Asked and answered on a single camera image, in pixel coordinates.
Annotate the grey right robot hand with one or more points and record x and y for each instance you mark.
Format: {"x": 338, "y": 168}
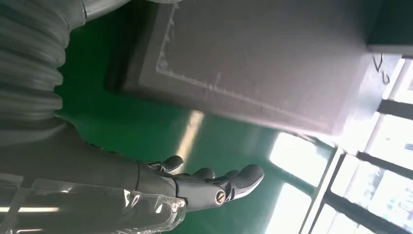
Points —
{"x": 80, "y": 181}

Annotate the green conveyor belt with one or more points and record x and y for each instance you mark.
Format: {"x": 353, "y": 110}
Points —
{"x": 129, "y": 129}

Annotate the black scanner column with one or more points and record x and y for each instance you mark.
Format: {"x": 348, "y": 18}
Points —
{"x": 392, "y": 22}

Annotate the silver conveyor frame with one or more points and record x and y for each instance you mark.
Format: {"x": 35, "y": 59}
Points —
{"x": 322, "y": 190}

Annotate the dark grey scanner platform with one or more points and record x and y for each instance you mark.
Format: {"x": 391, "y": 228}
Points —
{"x": 258, "y": 55}

